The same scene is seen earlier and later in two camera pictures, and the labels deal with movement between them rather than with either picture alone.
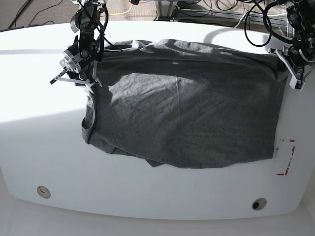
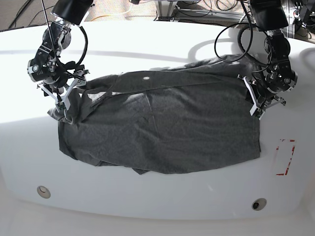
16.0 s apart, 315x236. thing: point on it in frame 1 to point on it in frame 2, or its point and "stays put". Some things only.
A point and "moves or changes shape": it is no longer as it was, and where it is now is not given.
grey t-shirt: x=185 y=104 moves or changes shape
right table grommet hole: x=259 y=204 stays put
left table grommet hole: x=43 y=191 stays put
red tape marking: x=287 y=168 stays put
